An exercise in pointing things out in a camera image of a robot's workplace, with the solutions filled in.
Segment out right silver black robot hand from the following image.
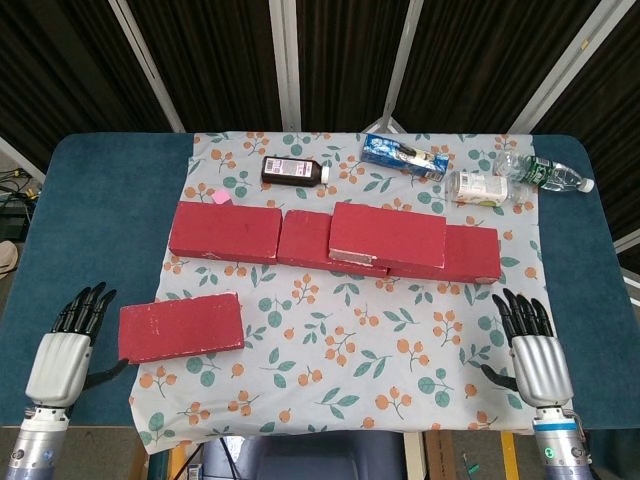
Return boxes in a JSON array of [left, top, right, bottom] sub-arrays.
[[480, 288, 575, 407]]

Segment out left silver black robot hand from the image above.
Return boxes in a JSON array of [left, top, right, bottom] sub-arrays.
[[24, 281, 130, 406]]

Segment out red block with worn end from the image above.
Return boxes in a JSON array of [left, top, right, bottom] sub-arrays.
[[327, 201, 448, 271]]

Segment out beige hat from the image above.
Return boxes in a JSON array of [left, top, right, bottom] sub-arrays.
[[0, 239, 20, 279]]

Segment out red block with chipped corner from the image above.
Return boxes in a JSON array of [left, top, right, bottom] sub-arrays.
[[387, 224, 502, 284]]

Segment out teal table cover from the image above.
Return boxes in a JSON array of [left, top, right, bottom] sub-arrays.
[[0, 132, 640, 431]]

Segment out clear bottle with white label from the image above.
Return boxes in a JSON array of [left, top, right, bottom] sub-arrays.
[[444, 170, 535, 207]]

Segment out clear bottle with green label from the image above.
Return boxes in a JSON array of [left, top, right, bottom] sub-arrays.
[[492, 151, 596, 194]]

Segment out floral fruit print tablecloth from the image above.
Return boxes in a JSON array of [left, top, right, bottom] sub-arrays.
[[128, 130, 557, 455]]

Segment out blue-grey robot torso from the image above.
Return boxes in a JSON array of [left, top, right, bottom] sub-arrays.
[[202, 430, 406, 480]]

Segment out blue toothpaste box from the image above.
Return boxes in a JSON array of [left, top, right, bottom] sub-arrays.
[[360, 132, 450, 182]]

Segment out brown medicine bottle white cap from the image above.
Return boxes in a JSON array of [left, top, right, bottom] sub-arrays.
[[260, 155, 331, 189]]

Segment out dark pleated backdrop curtain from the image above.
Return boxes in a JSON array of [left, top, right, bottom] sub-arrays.
[[0, 0, 640, 251]]

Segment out white metal frame post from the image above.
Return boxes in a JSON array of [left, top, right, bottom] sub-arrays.
[[108, 0, 187, 134], [509, 0, 609, 134], [268, 0, 303, 132], [367, 0, 426, 134]]

